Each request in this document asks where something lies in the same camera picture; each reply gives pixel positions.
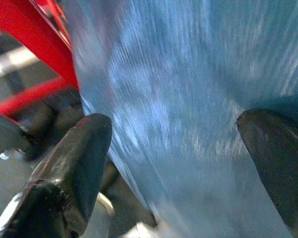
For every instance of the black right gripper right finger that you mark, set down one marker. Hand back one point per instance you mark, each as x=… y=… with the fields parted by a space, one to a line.
x=280 y=158

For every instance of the red metal frame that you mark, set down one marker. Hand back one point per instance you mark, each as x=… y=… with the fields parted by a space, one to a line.
x=37 y=32

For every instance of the blue cloth garment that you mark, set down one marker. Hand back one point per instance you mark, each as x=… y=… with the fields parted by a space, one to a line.
x=178 y=86

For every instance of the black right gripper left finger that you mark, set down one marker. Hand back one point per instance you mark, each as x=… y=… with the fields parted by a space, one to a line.
x=72 y=168

